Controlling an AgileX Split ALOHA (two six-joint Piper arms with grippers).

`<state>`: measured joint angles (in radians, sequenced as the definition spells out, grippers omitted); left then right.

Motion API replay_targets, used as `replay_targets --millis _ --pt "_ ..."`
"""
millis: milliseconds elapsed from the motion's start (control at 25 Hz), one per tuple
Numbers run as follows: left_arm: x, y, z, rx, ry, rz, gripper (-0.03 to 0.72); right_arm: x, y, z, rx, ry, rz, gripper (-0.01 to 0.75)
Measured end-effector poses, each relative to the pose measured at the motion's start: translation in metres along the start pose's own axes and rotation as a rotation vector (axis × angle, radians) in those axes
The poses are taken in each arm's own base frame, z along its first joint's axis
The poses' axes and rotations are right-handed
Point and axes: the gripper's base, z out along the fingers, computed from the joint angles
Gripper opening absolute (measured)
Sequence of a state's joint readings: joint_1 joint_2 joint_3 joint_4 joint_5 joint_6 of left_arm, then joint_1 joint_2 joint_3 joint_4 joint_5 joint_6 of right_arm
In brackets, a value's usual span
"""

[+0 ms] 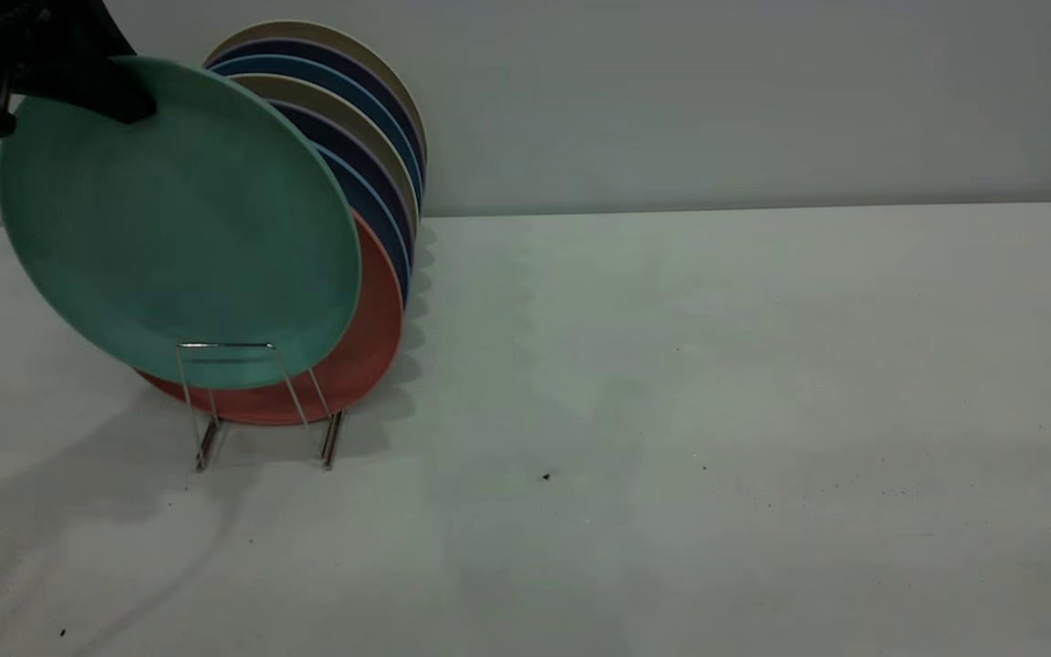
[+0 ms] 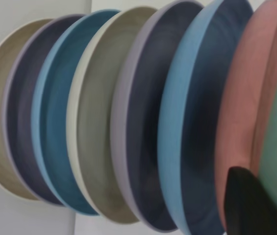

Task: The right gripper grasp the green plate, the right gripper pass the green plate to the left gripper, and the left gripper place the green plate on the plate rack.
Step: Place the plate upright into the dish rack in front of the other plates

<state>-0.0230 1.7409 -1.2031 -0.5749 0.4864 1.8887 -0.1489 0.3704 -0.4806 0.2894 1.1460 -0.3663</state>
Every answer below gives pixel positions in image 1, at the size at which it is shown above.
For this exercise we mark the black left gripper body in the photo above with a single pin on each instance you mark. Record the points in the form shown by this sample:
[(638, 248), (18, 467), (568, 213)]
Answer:
[(24, 36)]

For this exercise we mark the red round plate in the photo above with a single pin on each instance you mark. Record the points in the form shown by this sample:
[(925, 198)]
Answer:
[(366, 347)]

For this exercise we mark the green round plate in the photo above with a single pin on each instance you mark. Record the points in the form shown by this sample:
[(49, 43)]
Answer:
[(179, 228)]

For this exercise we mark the beige round plate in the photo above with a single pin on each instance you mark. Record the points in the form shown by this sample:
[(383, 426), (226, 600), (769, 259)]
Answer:
[(334, 108), (325, 35)]

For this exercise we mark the teal blue round plate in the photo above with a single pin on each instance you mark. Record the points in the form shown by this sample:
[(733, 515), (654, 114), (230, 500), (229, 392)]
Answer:
[(325, 78)]

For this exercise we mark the navy plate lavender rim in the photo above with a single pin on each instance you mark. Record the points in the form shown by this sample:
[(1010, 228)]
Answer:
[(357, 151), (325, 57)]

